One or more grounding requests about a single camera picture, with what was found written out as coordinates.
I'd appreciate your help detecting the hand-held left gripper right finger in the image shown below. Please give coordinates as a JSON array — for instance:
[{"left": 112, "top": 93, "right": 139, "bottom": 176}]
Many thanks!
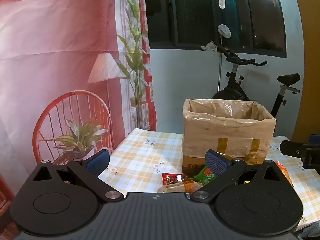
[{"left": 189, "top": 149, "right": 286, "bottom": 202}]

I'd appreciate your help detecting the black exercise bike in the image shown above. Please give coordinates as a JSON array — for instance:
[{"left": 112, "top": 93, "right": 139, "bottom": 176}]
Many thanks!
[{"left": 212, "top": 44, "right": 301, "bottom": 136}]

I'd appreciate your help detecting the red snack packet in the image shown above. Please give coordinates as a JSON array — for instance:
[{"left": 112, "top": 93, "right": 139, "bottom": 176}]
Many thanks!
[{"left": 162, "top": 172, "right": 187, "bottom": 186}]

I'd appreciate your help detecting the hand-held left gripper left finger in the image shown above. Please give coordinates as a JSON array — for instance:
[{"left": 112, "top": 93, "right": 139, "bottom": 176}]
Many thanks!
[{"left": 32, "top": 149, "right": 125, "bottom": 203}]

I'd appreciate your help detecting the teal hanging garment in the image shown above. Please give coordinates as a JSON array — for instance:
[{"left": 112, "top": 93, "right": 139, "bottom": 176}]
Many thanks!
[{"left": 222, "top": 0, "right": 241, "bottom": 53}]

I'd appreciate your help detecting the dark window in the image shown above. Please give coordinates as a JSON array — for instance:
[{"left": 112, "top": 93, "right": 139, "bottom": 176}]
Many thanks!
[{"left": 144, "top": 0, "right": 287, "bottom": 59}]

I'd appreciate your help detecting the beige and orange snack packet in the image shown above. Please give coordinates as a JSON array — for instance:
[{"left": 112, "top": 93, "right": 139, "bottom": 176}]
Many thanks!
[{"left": 157, "top": 181, "right": 204, "bottom": 194}]

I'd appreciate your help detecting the printed backdrop cloth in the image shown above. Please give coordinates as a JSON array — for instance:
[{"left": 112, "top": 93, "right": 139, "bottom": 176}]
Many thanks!
[{"left": 0, "top": 0, "right": 157, "bottom": 207}]

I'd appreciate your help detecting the green snack packet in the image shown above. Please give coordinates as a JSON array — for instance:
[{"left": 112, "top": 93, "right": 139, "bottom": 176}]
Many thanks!
[{"left": 192, "top": 166, "right": 217, "bottom": 184}]

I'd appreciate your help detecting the checkered floral tablecloth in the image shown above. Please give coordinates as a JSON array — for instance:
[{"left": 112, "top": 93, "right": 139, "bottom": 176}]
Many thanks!
[{"left": 97, "top": 128, "right": 320, "bottom": 231}]

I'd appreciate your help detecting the brown wooden door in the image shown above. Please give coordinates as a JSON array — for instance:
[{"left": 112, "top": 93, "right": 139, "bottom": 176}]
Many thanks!
[{"left": 291, "top": 0, "right": 320, "bottom": 141}]

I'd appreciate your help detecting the cardboard box with plastic liner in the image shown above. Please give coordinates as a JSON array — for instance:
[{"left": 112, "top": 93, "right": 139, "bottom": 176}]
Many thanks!
[{"left": 182, "top": 98, "right": 277, "bottom": 176}]

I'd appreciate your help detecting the white cloth on handlebar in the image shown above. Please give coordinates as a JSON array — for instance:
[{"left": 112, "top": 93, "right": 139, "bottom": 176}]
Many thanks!
[{"left": 201, "top": 41, "right": 218, "bottom": 52}]

